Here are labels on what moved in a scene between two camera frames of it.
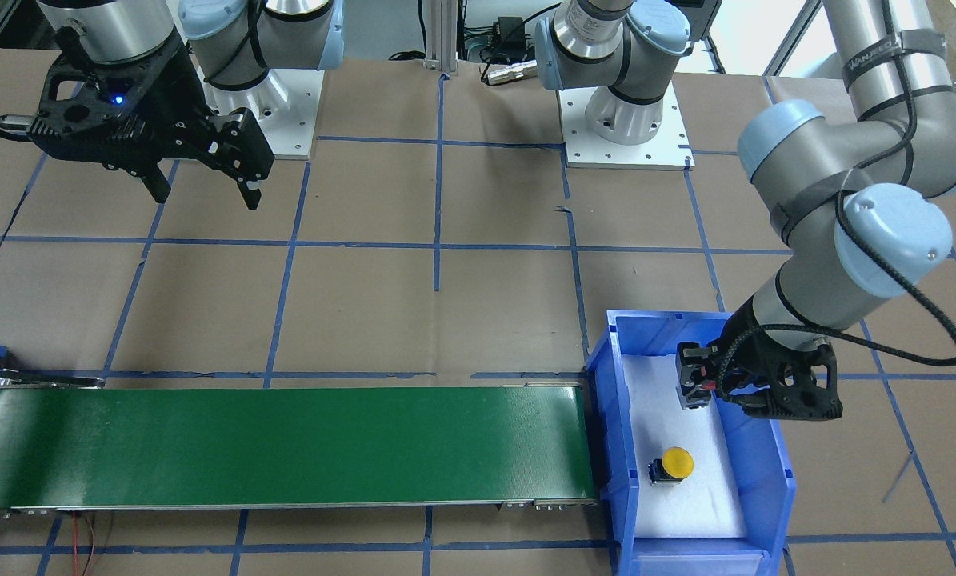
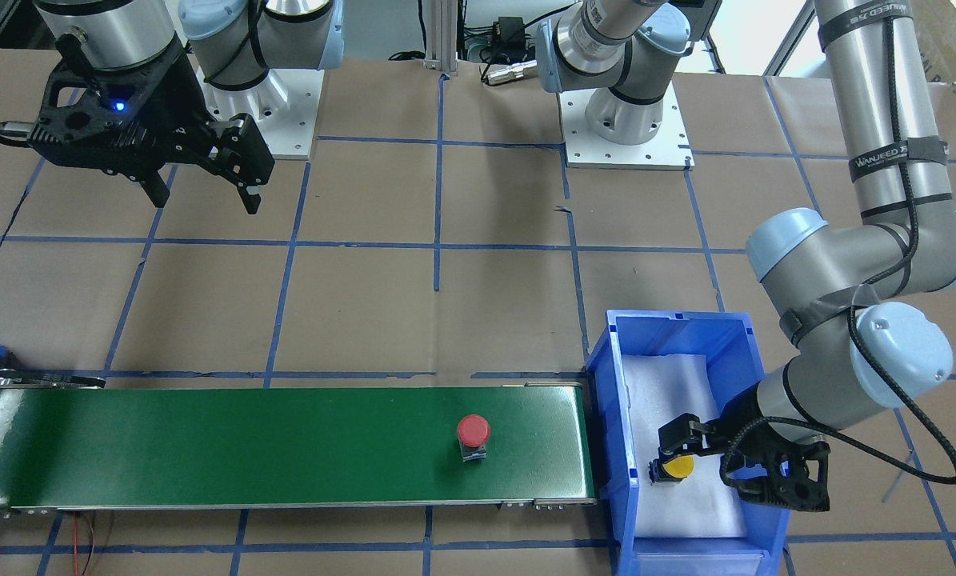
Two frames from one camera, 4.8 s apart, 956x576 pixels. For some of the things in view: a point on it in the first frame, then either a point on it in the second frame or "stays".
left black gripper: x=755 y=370 -> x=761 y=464
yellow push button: x=675 y=466 stays
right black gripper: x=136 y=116 stays
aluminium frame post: x=442 y=35 stays
